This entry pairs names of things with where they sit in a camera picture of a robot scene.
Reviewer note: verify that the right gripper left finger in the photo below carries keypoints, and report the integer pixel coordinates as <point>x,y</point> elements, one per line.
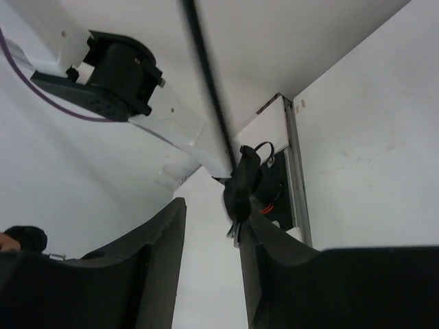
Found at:
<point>129,283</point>

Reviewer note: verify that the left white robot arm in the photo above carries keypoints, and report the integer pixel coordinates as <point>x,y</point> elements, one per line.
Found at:
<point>115,78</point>

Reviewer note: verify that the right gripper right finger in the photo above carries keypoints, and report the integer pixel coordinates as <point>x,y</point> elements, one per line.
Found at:
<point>288,284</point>

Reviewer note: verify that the left aluminium rail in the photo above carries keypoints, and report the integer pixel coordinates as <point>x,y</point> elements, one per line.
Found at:
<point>296,183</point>

